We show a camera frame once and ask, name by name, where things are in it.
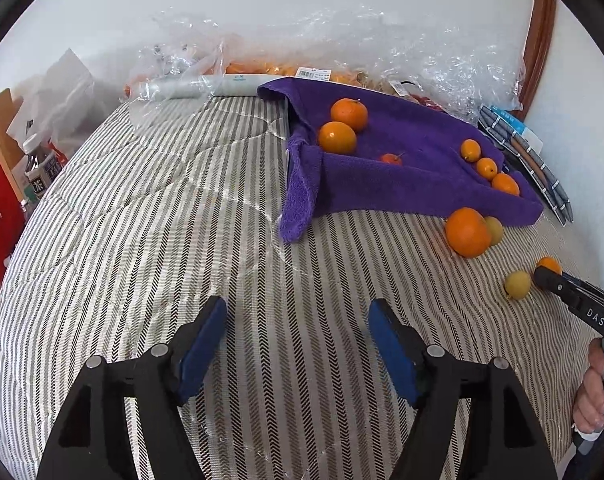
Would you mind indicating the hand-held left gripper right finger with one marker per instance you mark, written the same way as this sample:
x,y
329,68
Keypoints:
x,y
389,345

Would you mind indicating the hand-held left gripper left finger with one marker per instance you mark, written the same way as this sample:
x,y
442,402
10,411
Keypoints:
x,y
202,345

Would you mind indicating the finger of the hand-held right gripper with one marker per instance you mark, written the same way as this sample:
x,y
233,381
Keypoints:
x,y
546,278
594,290

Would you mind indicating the small orange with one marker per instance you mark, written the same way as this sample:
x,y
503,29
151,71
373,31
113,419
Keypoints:
x,y
470,150
549,264
486,167
505,184

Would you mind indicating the purple towel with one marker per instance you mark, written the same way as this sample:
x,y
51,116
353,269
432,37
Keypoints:
x,y
406,195

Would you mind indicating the small red tomato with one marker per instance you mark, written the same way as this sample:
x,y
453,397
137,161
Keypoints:
x,y
391,159

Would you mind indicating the large orange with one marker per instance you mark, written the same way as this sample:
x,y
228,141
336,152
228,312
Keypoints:
x,y
337,137
466,232
349,114

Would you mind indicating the person's right hand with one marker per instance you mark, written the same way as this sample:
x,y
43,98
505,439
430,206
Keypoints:
x,y
589,395

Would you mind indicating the yellow-green citrus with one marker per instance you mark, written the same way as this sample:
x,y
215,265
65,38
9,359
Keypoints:
x,y
517,285
495,230

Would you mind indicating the flat striped package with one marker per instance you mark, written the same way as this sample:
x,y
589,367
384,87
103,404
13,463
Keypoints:
x,y
536,170

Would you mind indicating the striped quilt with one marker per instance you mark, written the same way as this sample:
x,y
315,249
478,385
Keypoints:
x,y
157,235

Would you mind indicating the blue and white box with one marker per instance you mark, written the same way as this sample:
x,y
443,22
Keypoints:
x,y
511,122

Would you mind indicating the crumpled clear plastic bag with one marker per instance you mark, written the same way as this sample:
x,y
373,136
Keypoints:
x,y
456,70

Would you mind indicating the bottle with dark label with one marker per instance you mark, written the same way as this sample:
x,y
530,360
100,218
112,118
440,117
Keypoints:
x,y
38,172

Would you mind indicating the small red packet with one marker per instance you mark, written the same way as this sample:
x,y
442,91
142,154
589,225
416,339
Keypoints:
x,y
58,152

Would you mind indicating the long white tube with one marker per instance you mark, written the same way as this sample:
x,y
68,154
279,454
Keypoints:
x,y
232,85

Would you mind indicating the clear plastic bag of oranges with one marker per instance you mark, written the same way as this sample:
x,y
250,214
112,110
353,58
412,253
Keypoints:
x,y
262,66

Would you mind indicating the white plastic bag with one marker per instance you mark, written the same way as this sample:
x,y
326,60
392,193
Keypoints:
x,y
57,95

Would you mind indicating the brown paper bag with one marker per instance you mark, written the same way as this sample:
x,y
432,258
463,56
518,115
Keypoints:
x,y
2,115

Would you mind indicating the brown wooden door frame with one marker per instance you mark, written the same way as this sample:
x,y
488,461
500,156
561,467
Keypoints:
x,y
539,45

